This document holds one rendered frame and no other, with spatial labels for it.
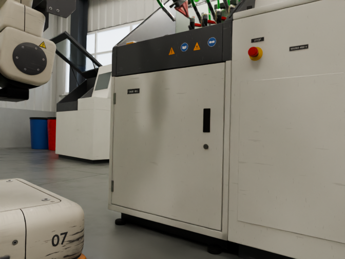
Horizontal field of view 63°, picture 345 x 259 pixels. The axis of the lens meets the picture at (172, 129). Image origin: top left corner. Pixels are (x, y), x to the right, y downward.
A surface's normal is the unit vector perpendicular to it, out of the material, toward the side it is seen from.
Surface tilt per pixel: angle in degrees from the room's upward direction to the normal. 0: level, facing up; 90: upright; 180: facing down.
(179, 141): 90
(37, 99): 90
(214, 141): 90
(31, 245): 90
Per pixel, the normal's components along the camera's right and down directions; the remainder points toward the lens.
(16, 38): 0.70, 0.01
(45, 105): 0.86, 0.02
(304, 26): -0.58, -0.02
